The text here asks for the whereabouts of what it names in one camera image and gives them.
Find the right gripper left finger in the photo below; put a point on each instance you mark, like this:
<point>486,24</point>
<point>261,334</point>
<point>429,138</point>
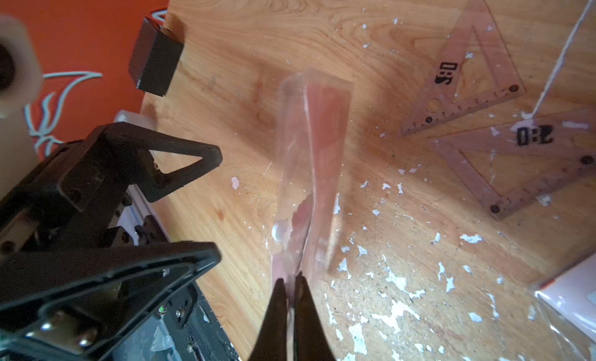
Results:
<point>271,343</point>

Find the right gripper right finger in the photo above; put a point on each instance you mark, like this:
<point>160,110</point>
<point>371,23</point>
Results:
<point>309,341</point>

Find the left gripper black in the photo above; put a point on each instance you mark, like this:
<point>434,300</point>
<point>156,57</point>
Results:
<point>68,292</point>

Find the pink ruler set pouch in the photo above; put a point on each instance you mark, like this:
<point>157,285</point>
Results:
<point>311,132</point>

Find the clear brown triangle ruler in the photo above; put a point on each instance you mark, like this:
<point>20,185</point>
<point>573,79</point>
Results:
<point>554,138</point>
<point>473,71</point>

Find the black box on table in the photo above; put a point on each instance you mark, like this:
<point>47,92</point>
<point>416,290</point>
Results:
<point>154,59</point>

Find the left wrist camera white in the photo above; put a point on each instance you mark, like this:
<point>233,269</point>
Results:
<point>21,82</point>

